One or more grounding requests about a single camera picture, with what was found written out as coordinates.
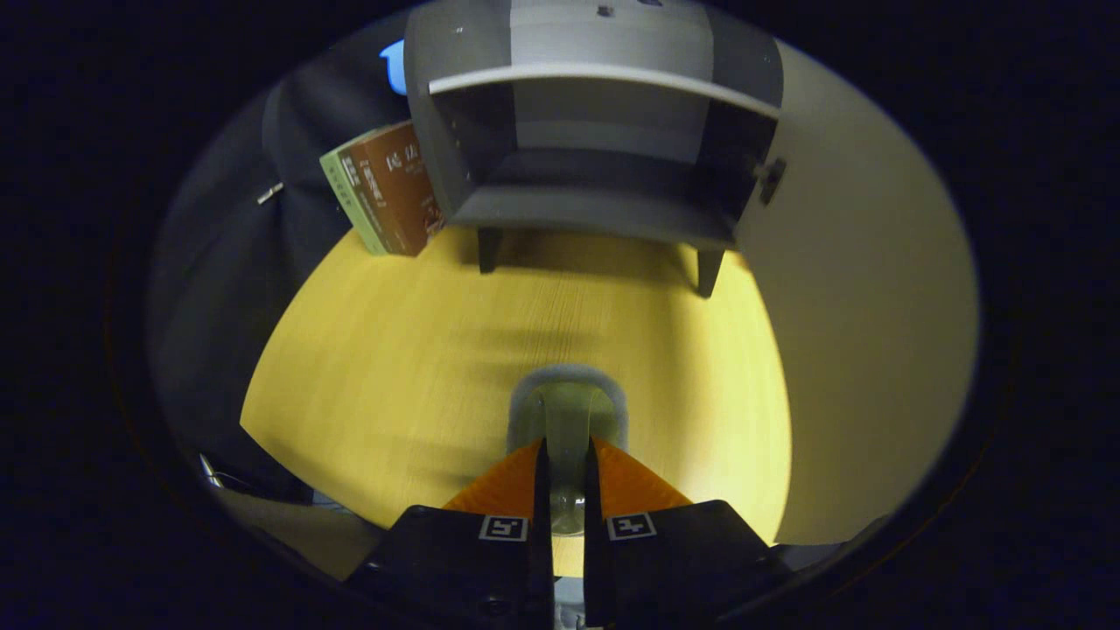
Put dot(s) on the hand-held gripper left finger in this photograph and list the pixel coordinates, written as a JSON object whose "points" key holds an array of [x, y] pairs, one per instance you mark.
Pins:
{"points": [[542, 542]]}

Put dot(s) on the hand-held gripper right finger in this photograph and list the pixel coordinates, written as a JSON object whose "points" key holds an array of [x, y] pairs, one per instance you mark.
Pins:
{"points": [[595, 542]]}

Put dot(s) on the grey rimmed green object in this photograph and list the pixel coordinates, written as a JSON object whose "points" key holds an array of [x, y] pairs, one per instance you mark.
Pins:
{"points": [[567, 411]]}

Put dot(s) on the grey cabinet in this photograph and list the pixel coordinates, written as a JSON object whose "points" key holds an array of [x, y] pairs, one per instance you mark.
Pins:
{"points": [[595, 210]]}

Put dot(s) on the thick brown book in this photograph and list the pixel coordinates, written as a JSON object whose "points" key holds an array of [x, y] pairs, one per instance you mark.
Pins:
{"points": [[402, 192]]}

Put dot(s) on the thin brown book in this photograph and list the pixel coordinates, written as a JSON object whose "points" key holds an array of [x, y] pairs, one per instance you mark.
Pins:
{"points": [[364, 188]]}

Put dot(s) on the green book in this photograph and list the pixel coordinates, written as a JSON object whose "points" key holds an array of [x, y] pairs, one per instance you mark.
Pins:
{"points": [[341, 197]]}

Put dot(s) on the black cabinet hinge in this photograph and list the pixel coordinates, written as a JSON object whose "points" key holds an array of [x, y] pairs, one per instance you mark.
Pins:
{"points": [[770, 179]]}

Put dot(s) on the black backdrop cloth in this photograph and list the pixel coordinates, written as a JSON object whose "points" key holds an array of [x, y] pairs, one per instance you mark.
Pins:
{"points": [[227, 289]]}

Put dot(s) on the silver clip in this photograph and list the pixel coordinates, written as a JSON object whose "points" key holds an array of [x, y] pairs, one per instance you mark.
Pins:
{"points": [[269, 192]]}

